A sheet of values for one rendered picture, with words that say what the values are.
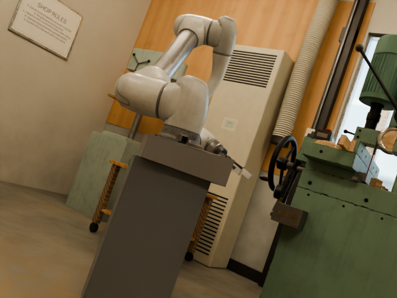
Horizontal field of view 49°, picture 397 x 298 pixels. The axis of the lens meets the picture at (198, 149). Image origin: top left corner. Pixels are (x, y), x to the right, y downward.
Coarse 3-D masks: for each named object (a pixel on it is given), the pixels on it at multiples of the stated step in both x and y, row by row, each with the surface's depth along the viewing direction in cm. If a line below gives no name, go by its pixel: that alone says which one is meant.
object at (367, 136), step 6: (360, 132) 199; (366, 132) 197; (372, 132) 196; (378, 132) 195; (354, 138) 199; (360, 138) 198; (366, 138) 197; (372, 138) 196; (366, 144) 198; (372, 144) 195
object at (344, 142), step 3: (342, 135) 167; (345, 135) 167; (342, 138) 167; (345, 138) 166; (348, 138) 170; (339, 141) 167; (342, 141) 167; (345, 141) 167; (348, 141) 171; (339, 144) 168; (342, 144) 166; (345, 144) 168; (348, 144) 172; (342, 147) 171; (345, 147) 169; (348, 147) 173
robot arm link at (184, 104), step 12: (168, 84) 175; (180, 84) 172; (192, 84) 171; (204, 84) 174; (168, 96) 172; (180, 96) 171; (192, 96) 170; (204, 96) 173; (168, 108) 171; (180, 108) 170; (192, 108) 170; (204, 108) 173; (168, 120) 172; (180, 120) 170; (192, 120) 170; (204, 120) 176
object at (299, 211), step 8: (280, 208) 181; (288, 208) 179; (296, 208) 178; (272, 216) 182; (280, 216) 180; (288, 216) 178; (296, 216) 177; (304, 216) 179; (288, 224) 178; (296, 224) 176; (304, 224) 182
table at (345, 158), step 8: (312, 144) 182; (320, 144) 180; (304, 152) 182; (312, 152) 181; (320, 152) 179; (328, 152) 177; (336, 152) 176; (344, 152) 174; (352, 152) 173; (304, 160) 203; (320, 160) 183; (328, 160) 177; (336, 160) 175; (344, 160) 174; (352, 160) 172; (360, 160) 181; (344, 168) 180; (352, 168) 173; (360, 168) 185; (368, 184) 208
